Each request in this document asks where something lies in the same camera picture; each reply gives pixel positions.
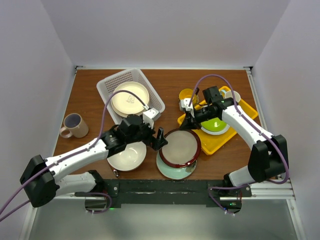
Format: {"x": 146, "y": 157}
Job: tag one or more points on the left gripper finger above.
{"x": 159, "y": 143}
{"x": 160, "y": 134}

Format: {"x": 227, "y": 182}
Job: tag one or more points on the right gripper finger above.
{"x": 186, "y": 123}
{"x": 195, "y": 124}

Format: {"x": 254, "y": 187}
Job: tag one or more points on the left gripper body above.
{"x": 147, "y": 137}

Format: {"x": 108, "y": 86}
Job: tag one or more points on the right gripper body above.
{"x": 202, "y": 115}

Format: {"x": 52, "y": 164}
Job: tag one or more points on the dark bottom plate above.
{"x": 182, "y": 149}

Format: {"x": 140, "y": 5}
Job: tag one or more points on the white bear print plate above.
{"x": 126, "y": 103}

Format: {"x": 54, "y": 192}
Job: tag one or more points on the cream pink floral plate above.
{"x": 120, "y": 113}

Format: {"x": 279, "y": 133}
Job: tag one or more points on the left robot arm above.
{"x": 41, "y": 177}

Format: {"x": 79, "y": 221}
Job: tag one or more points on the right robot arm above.
{"x": 269, "y": 153}

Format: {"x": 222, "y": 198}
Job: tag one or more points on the green white bowl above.
{"x": 214, "y": 127}

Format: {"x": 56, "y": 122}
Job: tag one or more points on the woven coaster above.
{"x": 185, "y": 101}

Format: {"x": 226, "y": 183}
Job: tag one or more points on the white ceramic bowl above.
{"x": 129, "y": 159}

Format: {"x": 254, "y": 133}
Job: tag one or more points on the light blue mug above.
{"x": 231, "y": 94}

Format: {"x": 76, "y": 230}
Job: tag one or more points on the yellow plastic tray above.
{"x": 211, "y": 143}

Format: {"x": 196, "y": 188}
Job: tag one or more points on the yellow mug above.
{"x": 187, "y": 93}

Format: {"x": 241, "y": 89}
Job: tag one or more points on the pale green bottom plate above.
{"x": 174, "y": 173}

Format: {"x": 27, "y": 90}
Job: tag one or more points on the small metal utensil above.
{"x": 115, "y": 172}

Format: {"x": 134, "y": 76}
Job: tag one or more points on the white plastic basket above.
{"x": 108, "y": 85}

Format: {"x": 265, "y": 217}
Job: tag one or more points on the pink beige mug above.
{"x": 74, "y": 126}

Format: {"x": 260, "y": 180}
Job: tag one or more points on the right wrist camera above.
{"x": 186, "y": 105}

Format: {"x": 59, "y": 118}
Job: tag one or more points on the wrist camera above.
{"x": 186, "y": 105}
{"x": 150, "y": 116}

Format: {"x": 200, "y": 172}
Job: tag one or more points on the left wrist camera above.
{"x": 150, "y": 116}

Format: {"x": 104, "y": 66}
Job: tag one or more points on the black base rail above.
{"x": 173, "y": 192}

